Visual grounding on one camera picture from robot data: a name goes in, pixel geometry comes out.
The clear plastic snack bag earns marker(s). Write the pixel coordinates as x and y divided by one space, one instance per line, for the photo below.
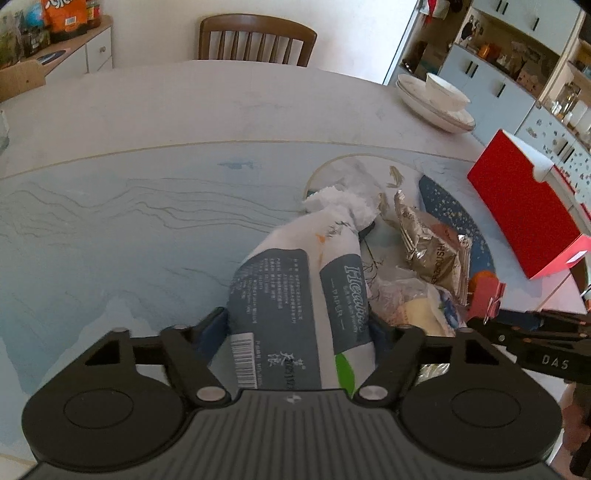
415 309

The white plate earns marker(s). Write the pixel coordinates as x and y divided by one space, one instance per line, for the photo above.
411 90
443 121

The white bowl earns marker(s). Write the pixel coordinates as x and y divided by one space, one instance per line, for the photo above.
445 94

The orange snack bag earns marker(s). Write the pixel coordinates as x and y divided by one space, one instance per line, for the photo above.
64 18

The wooden chair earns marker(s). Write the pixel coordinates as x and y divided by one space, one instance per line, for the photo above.
258 44

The silver foil snack packet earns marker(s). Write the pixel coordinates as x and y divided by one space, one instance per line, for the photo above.
434 258

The white sideboard with wooden top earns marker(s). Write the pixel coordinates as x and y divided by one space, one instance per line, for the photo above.
94 50

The orange tangerine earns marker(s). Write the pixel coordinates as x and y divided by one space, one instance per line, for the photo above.
482 276

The pink binder clip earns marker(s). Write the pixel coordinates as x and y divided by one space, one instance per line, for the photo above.
485 295

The tissue paper pack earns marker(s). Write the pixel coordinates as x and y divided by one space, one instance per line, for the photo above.
286 295

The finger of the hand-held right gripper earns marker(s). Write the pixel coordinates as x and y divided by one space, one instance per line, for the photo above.
545 319
494 334

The red cardboard box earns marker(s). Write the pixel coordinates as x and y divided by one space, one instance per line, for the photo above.
517 203

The dark glass jar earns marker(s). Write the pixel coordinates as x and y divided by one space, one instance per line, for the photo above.
34 41

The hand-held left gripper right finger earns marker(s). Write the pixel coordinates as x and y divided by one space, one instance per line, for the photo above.
379 331

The translucent plastic bag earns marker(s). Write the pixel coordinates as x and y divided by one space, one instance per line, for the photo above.
355 175

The green printed bag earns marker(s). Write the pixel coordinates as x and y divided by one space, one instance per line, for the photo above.
11 41

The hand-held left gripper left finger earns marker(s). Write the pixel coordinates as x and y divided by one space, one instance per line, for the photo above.
216 330

